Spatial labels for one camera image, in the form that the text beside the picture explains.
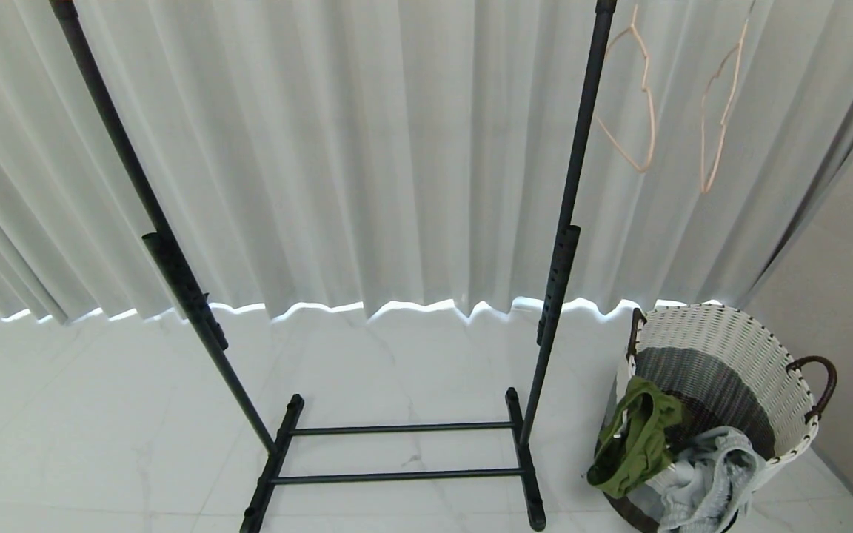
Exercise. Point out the pink clothes hanger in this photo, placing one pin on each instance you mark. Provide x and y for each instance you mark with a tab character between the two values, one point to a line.
623	149
703	148

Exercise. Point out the black clothes rack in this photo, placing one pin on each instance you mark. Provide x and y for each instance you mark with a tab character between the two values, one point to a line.
558	281

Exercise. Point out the white laundry basket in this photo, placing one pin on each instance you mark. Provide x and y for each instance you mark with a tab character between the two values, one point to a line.
730	340

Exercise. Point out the white curtain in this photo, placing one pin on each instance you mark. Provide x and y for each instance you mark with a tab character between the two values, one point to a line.
397	148

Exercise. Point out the green garment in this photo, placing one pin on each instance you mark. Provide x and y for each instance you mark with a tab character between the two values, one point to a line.
641	437

